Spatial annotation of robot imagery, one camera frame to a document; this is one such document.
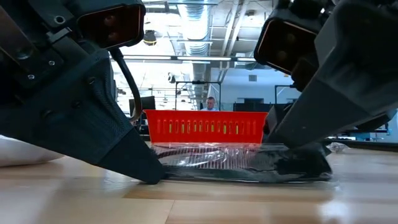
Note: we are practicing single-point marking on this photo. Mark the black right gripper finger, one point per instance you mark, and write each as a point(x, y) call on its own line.
point(275, 119)
point(342, 99)

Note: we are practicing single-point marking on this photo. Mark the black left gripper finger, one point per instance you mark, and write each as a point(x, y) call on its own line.
point(77, 124)

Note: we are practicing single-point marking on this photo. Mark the small crinkled silver packet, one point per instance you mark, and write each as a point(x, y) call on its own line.
point(337, 147)

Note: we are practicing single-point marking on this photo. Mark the white vanity pack bag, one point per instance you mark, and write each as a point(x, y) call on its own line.
point(25, 152)

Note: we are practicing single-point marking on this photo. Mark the black comb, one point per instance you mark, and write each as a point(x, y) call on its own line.
point(233, 177)

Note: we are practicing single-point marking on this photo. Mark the person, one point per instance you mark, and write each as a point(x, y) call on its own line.
point(210, 104)

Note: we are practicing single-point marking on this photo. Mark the red plastic slotted basket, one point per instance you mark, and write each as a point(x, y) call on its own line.
point(205, 116)

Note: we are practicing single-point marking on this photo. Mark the black computer monitor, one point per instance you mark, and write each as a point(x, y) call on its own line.
point(146, 102)

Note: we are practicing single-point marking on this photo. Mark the long linear light bar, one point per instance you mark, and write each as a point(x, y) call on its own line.
point(186, 58)

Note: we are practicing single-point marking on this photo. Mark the black robot station frame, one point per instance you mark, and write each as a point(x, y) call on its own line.
point(199, 82)
point(284, 86)

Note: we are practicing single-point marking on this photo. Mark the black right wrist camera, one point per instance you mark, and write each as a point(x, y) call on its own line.
point(286, 46)

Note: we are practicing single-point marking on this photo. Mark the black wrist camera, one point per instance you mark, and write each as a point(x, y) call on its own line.
point(112, 26)
point(286, 46)

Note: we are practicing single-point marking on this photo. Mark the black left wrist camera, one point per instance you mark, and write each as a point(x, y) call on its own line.
point(112, 26)

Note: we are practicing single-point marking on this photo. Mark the silver ventilation duct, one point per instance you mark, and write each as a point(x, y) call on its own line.
point(196, 31)

